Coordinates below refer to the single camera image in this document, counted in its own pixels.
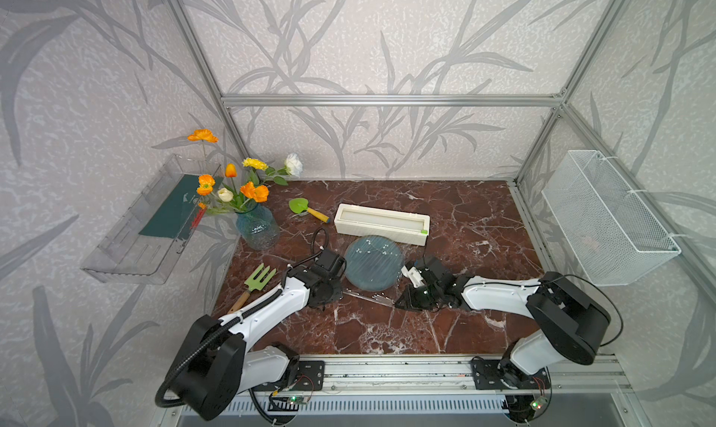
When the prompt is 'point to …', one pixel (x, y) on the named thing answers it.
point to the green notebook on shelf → (172, 219)
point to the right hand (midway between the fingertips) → (394, 304)
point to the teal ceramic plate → (374, 263)
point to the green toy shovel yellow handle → (299, 205)
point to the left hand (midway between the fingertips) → (335, 293)
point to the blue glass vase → (258, 227)
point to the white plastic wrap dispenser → (366, 220)
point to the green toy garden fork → (253, 284)
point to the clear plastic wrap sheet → (378, 298)
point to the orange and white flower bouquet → (223, 193)
